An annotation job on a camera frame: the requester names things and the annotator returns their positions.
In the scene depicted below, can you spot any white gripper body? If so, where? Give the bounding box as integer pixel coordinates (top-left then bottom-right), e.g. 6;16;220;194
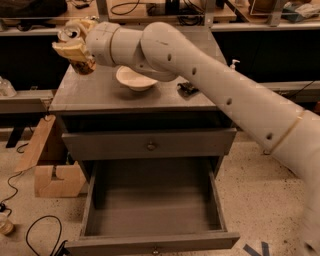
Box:
86;22;120;66

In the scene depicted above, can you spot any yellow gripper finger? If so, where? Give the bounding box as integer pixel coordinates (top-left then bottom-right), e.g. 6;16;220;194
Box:
65;19;98;38
52;38;91;62

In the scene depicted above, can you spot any orange soda can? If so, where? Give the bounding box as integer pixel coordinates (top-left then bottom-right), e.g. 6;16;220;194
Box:
58;27;96;75

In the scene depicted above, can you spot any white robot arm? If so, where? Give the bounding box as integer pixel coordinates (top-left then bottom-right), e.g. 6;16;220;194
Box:
52;19;320;256

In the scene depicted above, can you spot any closed grey top drawer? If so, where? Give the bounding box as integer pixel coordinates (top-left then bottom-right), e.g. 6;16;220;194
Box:
62;128;236;161

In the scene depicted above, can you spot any grey wooden drawer cabinet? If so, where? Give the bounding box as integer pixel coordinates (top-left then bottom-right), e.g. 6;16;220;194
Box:
50;66;236;177

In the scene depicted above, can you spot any brass top drawer knob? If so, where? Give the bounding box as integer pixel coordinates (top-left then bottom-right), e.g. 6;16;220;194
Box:
147;142;156;151

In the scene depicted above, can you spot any brass drawer knob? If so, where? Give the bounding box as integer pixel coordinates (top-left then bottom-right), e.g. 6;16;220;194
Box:
152;247;160;256
147;142;156;151

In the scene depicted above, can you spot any open grey middle drawer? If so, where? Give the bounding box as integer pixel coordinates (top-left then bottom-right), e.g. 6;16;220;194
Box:
65;157;240;256

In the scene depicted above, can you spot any brass middle drawer knob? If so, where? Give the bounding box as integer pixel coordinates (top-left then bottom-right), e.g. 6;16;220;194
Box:
152;247;160;256

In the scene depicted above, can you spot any clear plastic bag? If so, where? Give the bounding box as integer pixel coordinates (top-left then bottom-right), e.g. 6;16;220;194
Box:
0;76;17;98

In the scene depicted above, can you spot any black snack packet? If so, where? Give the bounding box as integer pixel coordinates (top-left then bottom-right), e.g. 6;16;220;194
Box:
177;82;199;97

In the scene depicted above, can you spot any light wooden block stand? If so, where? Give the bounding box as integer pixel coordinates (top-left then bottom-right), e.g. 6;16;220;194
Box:
15;115;86;198

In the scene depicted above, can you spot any white pump bottle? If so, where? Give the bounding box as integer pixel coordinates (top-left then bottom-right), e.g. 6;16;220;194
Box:
230;59;240;73

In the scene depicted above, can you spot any clear plastic cup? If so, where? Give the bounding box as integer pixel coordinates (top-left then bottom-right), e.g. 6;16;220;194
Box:
0;213;14;235

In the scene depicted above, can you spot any black floor cable left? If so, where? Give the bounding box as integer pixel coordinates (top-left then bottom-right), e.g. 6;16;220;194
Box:
0;143;68;256

